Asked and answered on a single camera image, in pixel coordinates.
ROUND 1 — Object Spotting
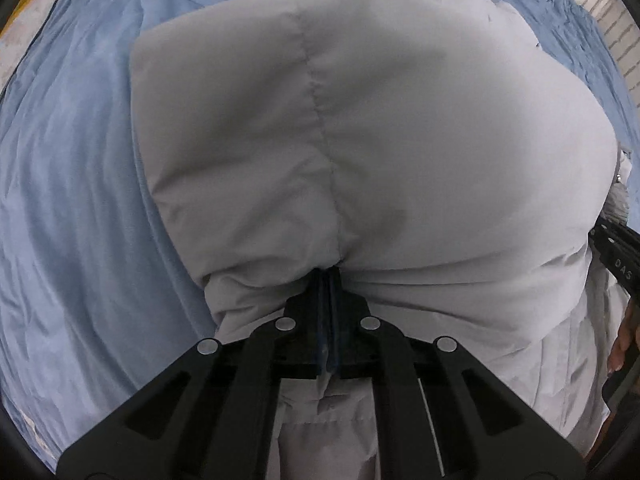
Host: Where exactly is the person's right hand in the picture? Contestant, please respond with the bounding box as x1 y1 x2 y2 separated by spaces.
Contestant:
606 301 634 374

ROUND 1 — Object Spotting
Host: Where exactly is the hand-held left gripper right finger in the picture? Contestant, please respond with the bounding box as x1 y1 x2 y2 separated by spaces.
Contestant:
328 266 587 480

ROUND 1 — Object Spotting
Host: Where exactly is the floral mattress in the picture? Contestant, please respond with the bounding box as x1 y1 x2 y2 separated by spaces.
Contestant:
0 0 96 81

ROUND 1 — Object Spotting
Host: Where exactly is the light grey padded jacket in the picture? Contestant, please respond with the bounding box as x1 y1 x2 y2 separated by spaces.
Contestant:
127 0 635 480

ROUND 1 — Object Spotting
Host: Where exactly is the yellow tape strip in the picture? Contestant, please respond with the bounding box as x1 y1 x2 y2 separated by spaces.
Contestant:
0 0 58 41

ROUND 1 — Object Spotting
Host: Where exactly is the blue bed sheet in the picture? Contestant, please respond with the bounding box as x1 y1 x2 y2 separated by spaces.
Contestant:
0 0 640 473

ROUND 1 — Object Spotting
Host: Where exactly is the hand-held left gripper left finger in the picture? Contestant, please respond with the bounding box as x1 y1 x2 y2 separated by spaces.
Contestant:
55 267 329 480

